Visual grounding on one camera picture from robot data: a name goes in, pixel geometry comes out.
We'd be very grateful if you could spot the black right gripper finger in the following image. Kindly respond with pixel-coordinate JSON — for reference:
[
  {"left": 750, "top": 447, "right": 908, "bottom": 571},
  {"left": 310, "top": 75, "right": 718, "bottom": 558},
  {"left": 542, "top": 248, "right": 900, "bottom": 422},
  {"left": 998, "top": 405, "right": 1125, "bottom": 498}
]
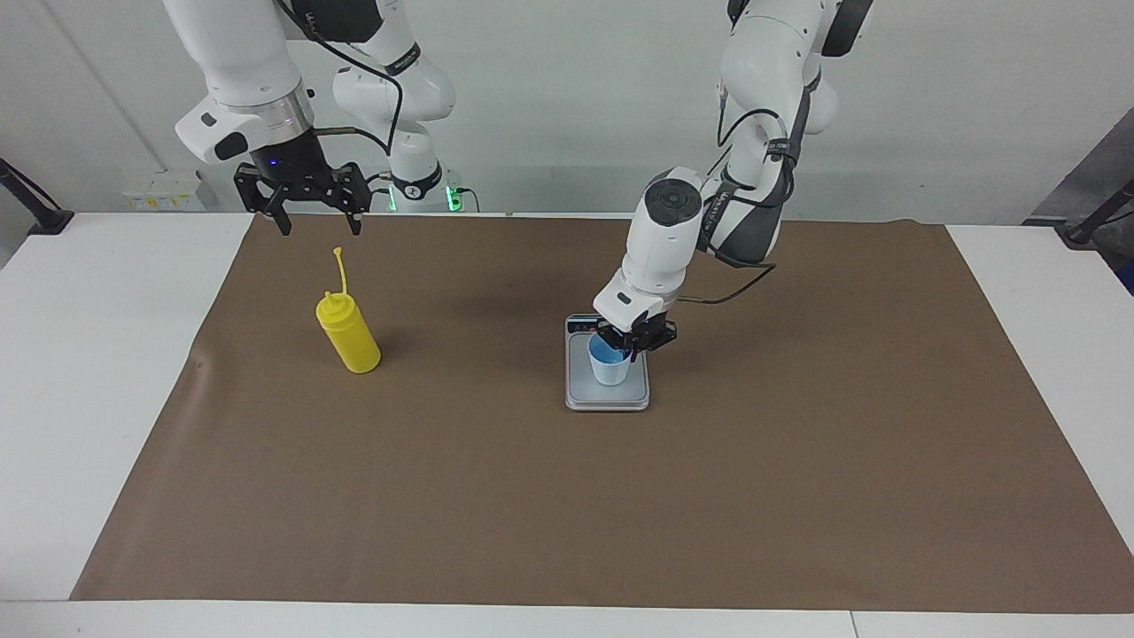
[
  {"left": 233, "top": 164, "right": 295, "bottom": 237},
  {"left": 335, "top": 162, "right": 370, "bottom": 237}
]

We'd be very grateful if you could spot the white wall socket box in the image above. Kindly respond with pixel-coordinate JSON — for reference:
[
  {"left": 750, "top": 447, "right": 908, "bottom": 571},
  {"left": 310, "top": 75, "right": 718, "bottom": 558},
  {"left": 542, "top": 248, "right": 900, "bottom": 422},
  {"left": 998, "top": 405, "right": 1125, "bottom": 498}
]
[{"left": 122, "top": 170, "right": 205, "bottom": 212}]

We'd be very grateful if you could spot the light blue plastic cup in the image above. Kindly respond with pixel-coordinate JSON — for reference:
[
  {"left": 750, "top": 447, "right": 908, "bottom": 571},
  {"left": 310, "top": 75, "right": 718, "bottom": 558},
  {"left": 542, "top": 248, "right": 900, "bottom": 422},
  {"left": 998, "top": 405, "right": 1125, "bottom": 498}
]
[{"left": 588, "top": 335, "right": 635, "bottom": 387}]

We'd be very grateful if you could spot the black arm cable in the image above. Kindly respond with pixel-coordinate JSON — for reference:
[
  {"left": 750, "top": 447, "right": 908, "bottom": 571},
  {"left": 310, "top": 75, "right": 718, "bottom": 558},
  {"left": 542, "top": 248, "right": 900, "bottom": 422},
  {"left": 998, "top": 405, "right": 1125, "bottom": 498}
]
[
  {"left": 678, "top": 75, "right": 798, "bottom": 307},
  {"left": 276, "top": 0, "right": 405, "bottom": 156}
]

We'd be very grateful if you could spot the brown paper table mat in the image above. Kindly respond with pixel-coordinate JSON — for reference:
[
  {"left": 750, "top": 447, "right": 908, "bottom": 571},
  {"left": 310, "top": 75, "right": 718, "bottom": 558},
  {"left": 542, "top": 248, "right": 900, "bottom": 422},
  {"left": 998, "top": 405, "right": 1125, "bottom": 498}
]
[{"left": 69, "top": 211, "right": 1134, "bottom": 615}]

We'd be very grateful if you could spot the yellow squeeze seasoning bottle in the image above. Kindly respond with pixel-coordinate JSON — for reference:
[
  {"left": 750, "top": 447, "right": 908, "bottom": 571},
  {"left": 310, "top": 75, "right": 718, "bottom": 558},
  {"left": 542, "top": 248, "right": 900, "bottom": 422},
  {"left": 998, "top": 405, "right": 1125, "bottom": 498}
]
[{"left": 315, "top": 247, "right": 383, "bottom": 375}]

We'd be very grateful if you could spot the black clamp stand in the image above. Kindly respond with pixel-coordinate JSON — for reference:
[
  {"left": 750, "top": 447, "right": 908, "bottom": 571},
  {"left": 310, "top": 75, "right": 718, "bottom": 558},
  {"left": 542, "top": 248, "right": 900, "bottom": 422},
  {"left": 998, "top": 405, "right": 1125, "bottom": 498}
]
[
  {"left": 1059, "top": 177, "right": 1134, "bottom": 247},
  {"left": 0, "top": 158, "right": 75, "bottom": 237}
]

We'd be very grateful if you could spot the silver digital kitchen scale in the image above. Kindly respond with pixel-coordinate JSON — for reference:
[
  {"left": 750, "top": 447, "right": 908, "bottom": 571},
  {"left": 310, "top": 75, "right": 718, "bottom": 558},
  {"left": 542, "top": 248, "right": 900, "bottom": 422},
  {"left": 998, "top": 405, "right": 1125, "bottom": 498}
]
[{"left": 564, "top": 313, "right": 651, "bottom": 413}]

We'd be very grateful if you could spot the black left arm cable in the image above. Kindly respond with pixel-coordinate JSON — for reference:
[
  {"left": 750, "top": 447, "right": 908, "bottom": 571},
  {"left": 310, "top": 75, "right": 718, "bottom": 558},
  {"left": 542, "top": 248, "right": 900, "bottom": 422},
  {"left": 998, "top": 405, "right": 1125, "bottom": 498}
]
[{"left": 678, "top": 75, "right": 798, "bottom": 307}]

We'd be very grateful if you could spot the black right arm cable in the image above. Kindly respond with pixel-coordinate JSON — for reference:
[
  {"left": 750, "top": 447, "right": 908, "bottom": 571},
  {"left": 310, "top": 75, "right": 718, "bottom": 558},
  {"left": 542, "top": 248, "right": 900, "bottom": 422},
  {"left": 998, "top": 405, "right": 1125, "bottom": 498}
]
[{"left": 276, "top": 0, "right": 405, "bottom": 156}]

